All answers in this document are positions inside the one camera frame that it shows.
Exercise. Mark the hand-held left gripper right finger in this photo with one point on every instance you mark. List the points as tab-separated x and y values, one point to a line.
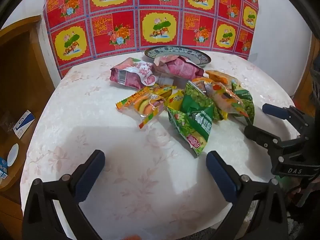
221	177

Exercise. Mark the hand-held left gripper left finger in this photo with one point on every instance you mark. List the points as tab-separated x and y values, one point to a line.
91	175

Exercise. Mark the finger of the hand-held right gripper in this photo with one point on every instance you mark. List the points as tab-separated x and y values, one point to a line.
260	135
273	111

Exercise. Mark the green crinkled snack packet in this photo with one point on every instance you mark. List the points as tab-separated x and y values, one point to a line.
246	105

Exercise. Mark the orange clear snack packet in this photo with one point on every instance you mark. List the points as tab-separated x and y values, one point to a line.
222	97

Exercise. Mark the light green pea packet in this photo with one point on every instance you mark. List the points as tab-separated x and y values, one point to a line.
190	132

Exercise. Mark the long orange snack packet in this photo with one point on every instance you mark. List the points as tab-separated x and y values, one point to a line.
217	76

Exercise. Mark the dark green pea packet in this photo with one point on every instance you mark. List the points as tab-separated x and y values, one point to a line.
197	102

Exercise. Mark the burger gummy candy packet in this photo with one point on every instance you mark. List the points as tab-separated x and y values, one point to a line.
147	105

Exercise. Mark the dark round snack tray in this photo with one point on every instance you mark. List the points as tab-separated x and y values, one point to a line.
200	56

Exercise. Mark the maroon pink snack packet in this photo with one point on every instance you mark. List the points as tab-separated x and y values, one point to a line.
130	76

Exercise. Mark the white round lid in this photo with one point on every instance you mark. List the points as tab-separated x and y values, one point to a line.
13	155

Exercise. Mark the blue white flat box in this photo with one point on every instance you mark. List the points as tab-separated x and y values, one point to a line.
23	123

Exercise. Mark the small blue carton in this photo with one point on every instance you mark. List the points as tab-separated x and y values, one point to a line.
3	168

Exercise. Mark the wooden cabinet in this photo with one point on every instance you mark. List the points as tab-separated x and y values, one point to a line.
22	67

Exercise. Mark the red floral printed cloth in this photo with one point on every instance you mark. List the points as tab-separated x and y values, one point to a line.
160	25

